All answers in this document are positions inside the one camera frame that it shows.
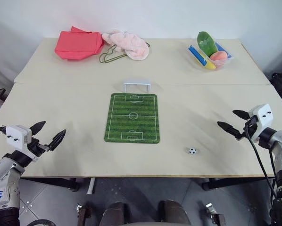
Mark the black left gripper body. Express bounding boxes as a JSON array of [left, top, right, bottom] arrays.
[[26, 137, 50, 163]]

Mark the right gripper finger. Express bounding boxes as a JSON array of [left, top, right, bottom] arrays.
[[216, 121, 242, 140], [232, 109, 250, 121]]

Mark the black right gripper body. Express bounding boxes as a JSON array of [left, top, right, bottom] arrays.
[[239, 116, 259, 140]]

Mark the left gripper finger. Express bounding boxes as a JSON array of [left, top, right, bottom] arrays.
[[29, 121, 47, 137], [48, 129, 67, 152]]

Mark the green soccer field mat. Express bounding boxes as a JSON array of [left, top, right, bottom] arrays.
[[104, 93, 161, 144]]

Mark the clear plastic container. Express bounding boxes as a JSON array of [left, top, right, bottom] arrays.
[[187, 40, 235, 72]]

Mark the white table leg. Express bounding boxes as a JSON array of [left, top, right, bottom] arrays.
[[87, 177, 96, 195]]

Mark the yellow banana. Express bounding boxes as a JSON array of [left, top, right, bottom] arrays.
[[197, 52, 217, 71]]

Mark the pink peach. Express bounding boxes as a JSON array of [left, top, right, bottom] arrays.
[[209, 50, 229, 62]]

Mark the blue white plastic strip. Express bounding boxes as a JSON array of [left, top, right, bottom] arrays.
[[188, 45, 208, 67]]

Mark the green mango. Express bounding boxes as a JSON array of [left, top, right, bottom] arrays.
[[197, 31, 219, 57]]

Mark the red folded cloth bag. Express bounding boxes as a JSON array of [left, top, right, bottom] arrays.
[[54, 26, 104, 61]]

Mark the dark rounded shape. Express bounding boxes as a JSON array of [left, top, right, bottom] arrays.
[[158, 200, 191, 226], [101, 202, 128, 226]]

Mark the small white goal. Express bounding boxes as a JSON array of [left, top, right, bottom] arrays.
[[122, 80, 152, 94]]

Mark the pink fluffy towel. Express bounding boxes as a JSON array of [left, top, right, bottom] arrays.
[[101, 30, 150, 61]]

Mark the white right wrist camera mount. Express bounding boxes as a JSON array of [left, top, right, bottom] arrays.
[[248, 103, 274, 142]]

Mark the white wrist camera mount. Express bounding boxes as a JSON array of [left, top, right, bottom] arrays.
[[248, 103, 274, 142], [6, 125, 33, 150]]

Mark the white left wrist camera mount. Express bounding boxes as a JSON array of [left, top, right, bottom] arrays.
[[6, 125, 33, 150]]

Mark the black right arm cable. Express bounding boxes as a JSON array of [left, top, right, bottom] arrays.
[[243, 124, 279, 201]]

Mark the black table frame bar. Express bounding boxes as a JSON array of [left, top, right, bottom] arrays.
[[201, 177, 274, 192]]

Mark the metal caster bracket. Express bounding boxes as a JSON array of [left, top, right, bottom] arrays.
[[205, 203, 227, 226], [75, 203, 92, 226]]

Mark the olive wire clothes hanger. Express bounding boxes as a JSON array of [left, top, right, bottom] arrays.
[[99, 42, 151, 65]]

